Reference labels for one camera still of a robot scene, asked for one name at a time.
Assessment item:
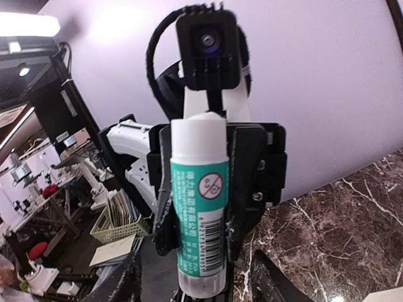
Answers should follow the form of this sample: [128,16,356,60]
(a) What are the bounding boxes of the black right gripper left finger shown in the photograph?
[84,251,142,302]

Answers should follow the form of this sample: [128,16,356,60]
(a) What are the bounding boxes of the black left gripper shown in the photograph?
[148,123,287,263]

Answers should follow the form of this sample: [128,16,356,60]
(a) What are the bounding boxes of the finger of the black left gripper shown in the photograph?
[153,125,178,255]

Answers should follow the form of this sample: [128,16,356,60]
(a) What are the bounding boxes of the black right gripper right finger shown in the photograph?
[251,250,312,302]

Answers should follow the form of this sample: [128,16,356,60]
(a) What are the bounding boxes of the small glue bottle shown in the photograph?
[171,112,229,299]

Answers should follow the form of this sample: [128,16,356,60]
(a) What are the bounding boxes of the cream envelope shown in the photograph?
[363,288,402,302]

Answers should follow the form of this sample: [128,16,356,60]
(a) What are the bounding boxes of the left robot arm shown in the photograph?
[98,115,287,262]

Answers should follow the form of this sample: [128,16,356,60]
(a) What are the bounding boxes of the green plastic basket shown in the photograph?
[89,208,150,244]

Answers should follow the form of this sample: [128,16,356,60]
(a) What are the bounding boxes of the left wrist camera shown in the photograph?
[145,4,251,122]

